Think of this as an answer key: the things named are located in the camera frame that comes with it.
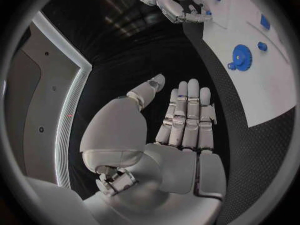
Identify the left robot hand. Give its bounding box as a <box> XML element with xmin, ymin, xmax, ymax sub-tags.
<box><xmin>79</xmin><ymin>73</ymin><xmax>228</xmax><ymax>225</ymax></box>

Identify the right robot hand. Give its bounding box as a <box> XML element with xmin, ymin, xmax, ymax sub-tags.
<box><xmin>155</xmin><ymin>0</ymin><xmax>212</xmax><ymax>24</ymax></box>

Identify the white task board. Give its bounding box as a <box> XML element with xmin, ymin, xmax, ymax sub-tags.
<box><xmin>198</xmin><ymin>0</ymin><xmax>298</xmax><ymax>129</ymax></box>

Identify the blue gear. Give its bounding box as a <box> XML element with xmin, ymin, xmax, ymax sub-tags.
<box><xmin>231</xmin><ymin>44</ymin><xmax>254</xmax><ymax>72</ymax></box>

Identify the blue block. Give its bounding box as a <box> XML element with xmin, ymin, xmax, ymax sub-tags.
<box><xmin>260</xmin><ymin>14</ymin><xmax>272</xmax><ymax>31</ymax></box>

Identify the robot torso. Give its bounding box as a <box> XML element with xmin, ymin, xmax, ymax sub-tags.
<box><xmin>3</xmin><ymin>10</ymin><xmax>93</xmax><ymax>191</ymax></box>

